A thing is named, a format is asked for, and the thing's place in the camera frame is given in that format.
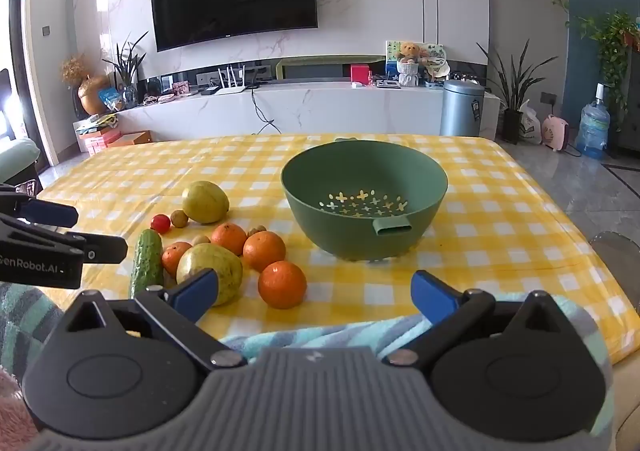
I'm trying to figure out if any blue snack bag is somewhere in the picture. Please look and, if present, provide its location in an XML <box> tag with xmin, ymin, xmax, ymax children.
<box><xmin>97</xmin><ymin>88</ymin><xmax>123</xmax><ymax>112</ymax></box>

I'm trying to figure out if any leafy green potted plant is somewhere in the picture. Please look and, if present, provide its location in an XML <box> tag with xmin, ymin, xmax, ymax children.
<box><xmin>570</xmin><ymin>11</ymin><xmax>640</xmax><ymax>122</ymax></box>

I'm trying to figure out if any white marble television cabinet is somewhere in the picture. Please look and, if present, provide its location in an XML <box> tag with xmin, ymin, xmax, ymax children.
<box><xmin>116</xmin><ymin>80</ymin><xmax>501</xmax><ymax>142</ymax></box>

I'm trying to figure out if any gold round vase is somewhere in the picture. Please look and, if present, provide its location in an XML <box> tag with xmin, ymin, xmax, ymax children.
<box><xmin>77</xmin><ymin>75</ymin><xmax>111</xmax><ymax>117</ymax></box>

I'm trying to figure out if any green colander bowl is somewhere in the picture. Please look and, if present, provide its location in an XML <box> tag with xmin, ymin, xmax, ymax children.
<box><xmin>280</xmin><ymin>137</ymin><xmax>449</xmax><ymax>262</ymax></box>

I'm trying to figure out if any illustrated picture board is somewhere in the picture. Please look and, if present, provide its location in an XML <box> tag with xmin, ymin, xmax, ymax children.
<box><xmin>386</xmin><ymin>40</ymin><xmax>449</xmax><ymax>78</ymax></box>

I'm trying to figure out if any blue-grey trash bin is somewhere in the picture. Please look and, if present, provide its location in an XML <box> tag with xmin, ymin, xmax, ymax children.
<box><xmin>440</xmin><ymin>80</ymin><xmax>486</xmax><ymax>137</ymax></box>

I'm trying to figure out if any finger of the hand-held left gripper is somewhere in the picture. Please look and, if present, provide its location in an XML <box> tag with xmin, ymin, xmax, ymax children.
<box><xmin>0</xmin><ymin>214</ymin><xmax>128</xmax><ymax>264</ymax></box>
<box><xmin>0</xmin><ymin>184</ymin><xmax>78</xmax><ymax>228</ymax></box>

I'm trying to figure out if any stack of pink boxes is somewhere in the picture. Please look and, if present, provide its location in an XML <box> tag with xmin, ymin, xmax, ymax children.
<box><xmin>82</xmin><ymin>128</ymin><xmax>121</xmax><ymax>155</ymax></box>

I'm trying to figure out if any black power cable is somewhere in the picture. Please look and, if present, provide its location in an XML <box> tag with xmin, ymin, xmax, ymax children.
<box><xmin>249</xmin><ymin>88</ymin><xmax>282</xmax><ymax>134</ymax></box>

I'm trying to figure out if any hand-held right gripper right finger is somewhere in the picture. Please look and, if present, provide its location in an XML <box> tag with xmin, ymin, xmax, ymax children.
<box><xmin>382</xmin><ymin>270</ymin><xmax>576</xmax><ymax>371</ymax></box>

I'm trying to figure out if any pale green sofa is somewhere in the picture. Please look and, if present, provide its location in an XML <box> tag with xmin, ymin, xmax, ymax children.
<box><xmin>0</xmin><ymin>138</ymin><xmax>41</xmax><ymax>187</ymax></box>

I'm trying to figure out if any blue water bottle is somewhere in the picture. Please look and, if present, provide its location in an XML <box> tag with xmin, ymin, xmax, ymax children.
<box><xmin>576</xmin><ymin>84</ymin><xmax>612</xmax><ymax>160</ymax></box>

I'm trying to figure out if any dried flower bunch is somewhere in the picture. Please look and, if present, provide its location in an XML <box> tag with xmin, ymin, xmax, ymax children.
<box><xmin>61</xmin><ymin>55</ymin><xmax>91</xmax><ymax>84</ymax></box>

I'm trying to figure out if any orange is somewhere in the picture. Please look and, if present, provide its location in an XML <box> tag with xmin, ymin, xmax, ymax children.
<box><xmin>257</xmin><ymin>260</ymin><xmax>308</xmax><ymax>309</ymax></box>
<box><xmin>242</xmin><ymin>230</ymin><xmax>287</xmax><ymax>273</ymax></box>
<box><xmin>161</xmin><ymin>241</ymin><xmax>193</xmax><ymax>278</ymax></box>
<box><xmin>210</xmin><ymin>222</ymin><xmax>249</xmax><ymax>257</ymax></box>

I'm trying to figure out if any potted snake plant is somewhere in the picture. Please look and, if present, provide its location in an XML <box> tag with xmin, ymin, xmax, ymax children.
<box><xmin>477</xmin><ymin>38</ymin><xmax>558</xmax><ymax>144</ymax></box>

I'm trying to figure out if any green cucumber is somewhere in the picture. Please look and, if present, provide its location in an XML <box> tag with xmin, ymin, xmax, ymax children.
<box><xmin>129</xmin><ymin>228</ymin><xmax>165</xmax><ymax>300</ymax></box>

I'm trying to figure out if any orange cardboard box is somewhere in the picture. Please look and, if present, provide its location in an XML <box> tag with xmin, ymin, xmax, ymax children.
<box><xmin>107</xmin><ymin>130</ymin><xmax>152</xmax><ymax>148</ymax></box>

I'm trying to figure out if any white plastic bag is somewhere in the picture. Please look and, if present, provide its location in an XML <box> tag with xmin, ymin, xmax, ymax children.
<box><xmin>517</xmin><ymin>100</ymin><xmax>543</xmax><ymax>145</ymax></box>

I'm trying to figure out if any pink fluffy cloth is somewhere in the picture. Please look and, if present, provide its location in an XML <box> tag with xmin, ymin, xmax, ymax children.
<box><xmin>0</xmin><ymin>368</ymin><xmax>36</xmax><ymax>451</ymax></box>

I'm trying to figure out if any teal striped cloth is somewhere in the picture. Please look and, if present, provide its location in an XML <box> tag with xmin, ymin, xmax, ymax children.
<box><xmin>0</xmin><ymin>281</ymin><xmax>621</xmax><ymax>437</ymax></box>

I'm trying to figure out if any long-leaf plant in glass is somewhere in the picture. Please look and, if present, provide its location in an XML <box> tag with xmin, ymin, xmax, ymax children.
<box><xmin>102</xmin><ymin>31</ymin><xmax>150</xmax><ymax>108</ymax></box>

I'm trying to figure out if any white router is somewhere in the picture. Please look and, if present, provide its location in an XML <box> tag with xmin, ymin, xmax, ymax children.
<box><xmin>214</xmin><ymin>65</ymin><xmax>247</xmax><ymax>95</ymax></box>

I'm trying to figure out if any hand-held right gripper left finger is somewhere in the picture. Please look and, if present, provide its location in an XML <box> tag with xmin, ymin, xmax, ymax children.
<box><xmin>62</xmin><ymin>268</ymin><xmax>248</xmax><ymax>372</ymax></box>

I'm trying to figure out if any pink fan heater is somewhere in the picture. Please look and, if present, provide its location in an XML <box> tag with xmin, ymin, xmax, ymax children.
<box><xmin>541</xmin><ymin>114</ymin><xmax>571</xmax><ymax>152</ymax></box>

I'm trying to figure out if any yellow-green mango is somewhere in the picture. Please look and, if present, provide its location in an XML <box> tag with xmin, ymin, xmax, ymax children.
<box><xmin>181</xmin><ymin>180</ymin><xmax>231</xmax><ymax>225</ymax></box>
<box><xmin>176</xmin><ymin>242</ymin><xmax>244</xmax><ymax>307</ymax></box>

